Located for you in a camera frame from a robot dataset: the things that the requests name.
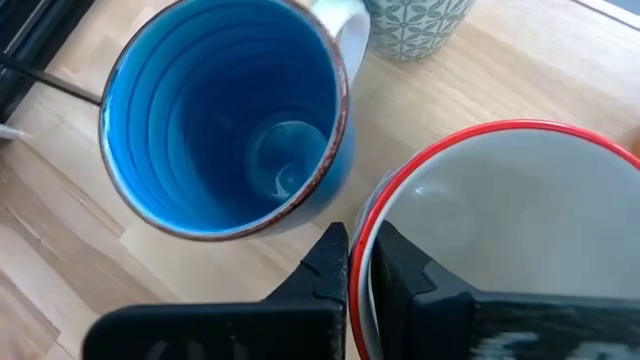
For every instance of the wooden shelf black frame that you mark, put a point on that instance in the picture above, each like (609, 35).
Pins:
(475, 90)

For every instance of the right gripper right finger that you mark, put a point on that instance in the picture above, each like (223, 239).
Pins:
(450, 330)

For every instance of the grey geometric patterned mug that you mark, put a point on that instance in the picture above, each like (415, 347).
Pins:
(415, 27)

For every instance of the white mug dark rim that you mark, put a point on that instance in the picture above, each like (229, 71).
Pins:
(515, 210)

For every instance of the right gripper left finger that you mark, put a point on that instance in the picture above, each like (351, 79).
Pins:
(250, 330)

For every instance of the black table frame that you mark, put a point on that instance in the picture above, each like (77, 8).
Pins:
(30, 30)

